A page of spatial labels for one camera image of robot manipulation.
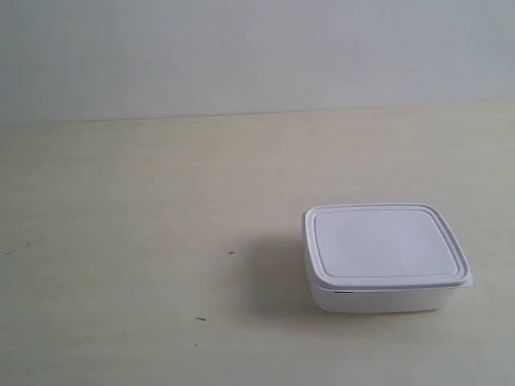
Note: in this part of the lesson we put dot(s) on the white lidded plastic container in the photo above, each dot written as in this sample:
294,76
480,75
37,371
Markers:
372,258

